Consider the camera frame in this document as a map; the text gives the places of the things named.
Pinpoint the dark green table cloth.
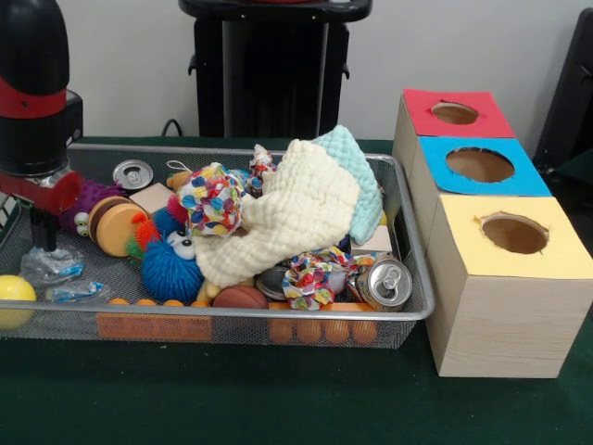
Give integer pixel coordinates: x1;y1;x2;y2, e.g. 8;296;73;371
550;152;593;223
0;133;593;445

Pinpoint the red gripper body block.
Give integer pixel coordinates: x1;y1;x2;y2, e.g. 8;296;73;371
0;169;84;219

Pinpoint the cream waffle cloth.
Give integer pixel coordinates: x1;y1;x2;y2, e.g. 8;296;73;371
194;138;361;288

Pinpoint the crushed metal can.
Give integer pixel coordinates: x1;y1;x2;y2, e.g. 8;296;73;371
356;257;413;312

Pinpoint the yellow ball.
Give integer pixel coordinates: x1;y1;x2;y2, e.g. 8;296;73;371
0;274;37;330

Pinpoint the mint green waffle cloth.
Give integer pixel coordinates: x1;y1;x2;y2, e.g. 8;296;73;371
310;124;385;245

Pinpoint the tan brown toy burger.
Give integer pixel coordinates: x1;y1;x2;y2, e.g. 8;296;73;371
87;195;149;259

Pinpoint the blue spiky rubber ball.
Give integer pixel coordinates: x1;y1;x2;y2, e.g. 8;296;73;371
141;229;205;302

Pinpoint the shallow silver mesh bin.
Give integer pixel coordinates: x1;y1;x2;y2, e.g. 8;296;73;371
0;143;436;350

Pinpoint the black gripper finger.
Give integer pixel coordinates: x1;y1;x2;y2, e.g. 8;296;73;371
30;208;59;254

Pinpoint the purple spiky ball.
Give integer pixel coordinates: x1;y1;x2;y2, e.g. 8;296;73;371
59;178;126;237

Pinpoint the wooden box with three holes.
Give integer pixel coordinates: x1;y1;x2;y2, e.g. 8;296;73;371
392;88;593;379

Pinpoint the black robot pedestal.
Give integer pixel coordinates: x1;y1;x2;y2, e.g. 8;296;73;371
178;0;374;139

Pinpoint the black stand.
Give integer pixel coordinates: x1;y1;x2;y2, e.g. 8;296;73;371
532;6;593;163

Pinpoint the crushed clear plastic bottle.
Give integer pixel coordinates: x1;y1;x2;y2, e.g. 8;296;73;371
19;245;87;282
44;279;112;303

